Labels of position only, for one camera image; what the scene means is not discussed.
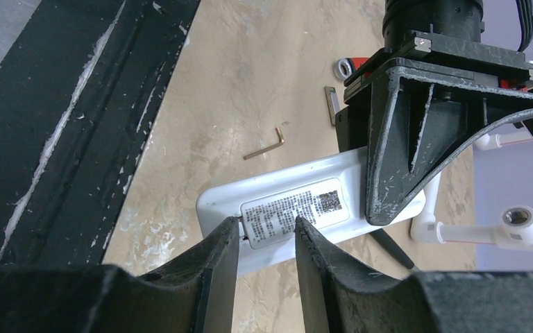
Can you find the brass rectangular bracket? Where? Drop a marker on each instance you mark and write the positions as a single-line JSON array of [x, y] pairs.
[[332, 103]]

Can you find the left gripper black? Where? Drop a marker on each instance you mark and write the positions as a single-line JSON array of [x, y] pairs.
[[420, 101]]

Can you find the red adjustable wrench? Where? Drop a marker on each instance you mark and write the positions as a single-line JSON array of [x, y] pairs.
[[345, 67]]

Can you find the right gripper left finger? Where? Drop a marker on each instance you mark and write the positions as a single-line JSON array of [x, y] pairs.
[[194, 292]]

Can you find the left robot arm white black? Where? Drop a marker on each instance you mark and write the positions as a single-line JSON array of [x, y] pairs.
[[444, 17]]

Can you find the black handled claw hammer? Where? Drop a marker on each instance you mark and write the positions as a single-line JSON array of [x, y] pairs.
[[393, 249]]

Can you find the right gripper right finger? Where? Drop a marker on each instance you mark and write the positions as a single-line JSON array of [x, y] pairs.
[[339, 293]]

